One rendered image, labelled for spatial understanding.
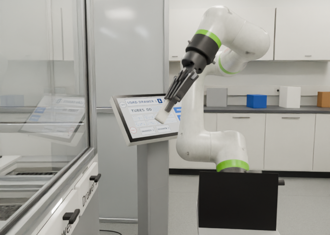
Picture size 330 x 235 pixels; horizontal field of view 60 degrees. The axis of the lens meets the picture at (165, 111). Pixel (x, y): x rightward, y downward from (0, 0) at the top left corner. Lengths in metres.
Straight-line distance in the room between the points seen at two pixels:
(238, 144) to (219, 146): 0.08
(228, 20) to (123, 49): 1.65
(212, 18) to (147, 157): 1.03
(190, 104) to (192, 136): 0.15
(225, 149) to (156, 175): 0.73
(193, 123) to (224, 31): 0.43
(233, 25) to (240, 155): 0.50
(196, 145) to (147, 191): 0.72
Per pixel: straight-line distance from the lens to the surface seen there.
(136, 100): 1.70
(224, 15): 0.94
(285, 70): 4.66
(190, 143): 1.16
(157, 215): 1.91
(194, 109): 1.23
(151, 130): 1.62
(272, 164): 4.03
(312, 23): 4.45
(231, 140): 1.19
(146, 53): 2.46
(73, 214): 0.89
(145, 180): 1.79
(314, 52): 4.42
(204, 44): 0.89
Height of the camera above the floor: 1.29
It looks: 6 degrees down
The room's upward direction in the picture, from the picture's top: straight up
